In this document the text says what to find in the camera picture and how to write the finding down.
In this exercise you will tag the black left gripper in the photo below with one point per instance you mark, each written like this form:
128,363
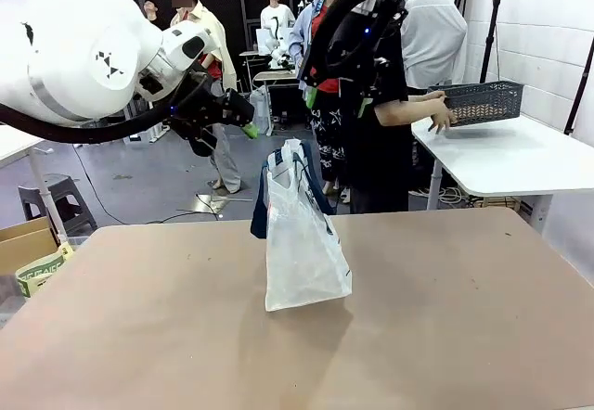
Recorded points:
204,108

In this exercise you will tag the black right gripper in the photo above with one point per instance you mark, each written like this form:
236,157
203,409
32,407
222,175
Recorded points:
352,53

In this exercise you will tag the grey plastic lattice basket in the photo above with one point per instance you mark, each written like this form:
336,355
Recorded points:
487,101

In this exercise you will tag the person's right forearm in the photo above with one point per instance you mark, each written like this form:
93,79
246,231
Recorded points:
404,112

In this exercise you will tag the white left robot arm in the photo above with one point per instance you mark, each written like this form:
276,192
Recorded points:
69,34

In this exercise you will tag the person's left hand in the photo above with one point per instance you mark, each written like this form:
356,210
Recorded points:
437,96

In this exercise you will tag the person's right hand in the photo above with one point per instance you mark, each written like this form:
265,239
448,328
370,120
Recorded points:
443,115

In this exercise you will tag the clear plastic container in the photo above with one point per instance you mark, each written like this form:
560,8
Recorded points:
260,108

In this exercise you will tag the grey background desk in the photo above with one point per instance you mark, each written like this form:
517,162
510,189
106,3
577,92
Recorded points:
274,77

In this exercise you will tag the person in black shirt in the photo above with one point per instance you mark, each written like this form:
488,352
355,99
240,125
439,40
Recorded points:
380,164

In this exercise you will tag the person blue shirt red top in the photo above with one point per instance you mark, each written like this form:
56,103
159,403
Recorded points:
301,34

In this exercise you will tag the small white background robot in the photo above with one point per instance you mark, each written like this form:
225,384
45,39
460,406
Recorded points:
275,48

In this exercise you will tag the person in white t-shirt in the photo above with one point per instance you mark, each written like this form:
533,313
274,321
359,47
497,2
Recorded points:
278,18

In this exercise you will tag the person in white shirt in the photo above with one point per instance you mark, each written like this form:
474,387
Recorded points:
431,34

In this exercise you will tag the person with glasses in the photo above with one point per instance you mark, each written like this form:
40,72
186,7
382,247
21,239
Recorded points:
151,10

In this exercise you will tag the black tripod stand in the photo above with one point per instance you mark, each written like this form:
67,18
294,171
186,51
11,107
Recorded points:
492,34

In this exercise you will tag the white side table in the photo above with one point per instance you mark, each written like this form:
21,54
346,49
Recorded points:
510,159

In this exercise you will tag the grey plastic step stool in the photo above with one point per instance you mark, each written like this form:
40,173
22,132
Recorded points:
60,187

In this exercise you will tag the white desk with pole leg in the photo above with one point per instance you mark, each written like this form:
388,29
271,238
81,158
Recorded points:
14,145

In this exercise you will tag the black tripod leg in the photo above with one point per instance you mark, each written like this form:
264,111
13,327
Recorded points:
582,85

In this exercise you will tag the white box with green print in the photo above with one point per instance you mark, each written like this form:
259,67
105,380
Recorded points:
42,271

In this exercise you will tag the brown cardboard box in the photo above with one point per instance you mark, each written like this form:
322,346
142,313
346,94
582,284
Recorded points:
23,243

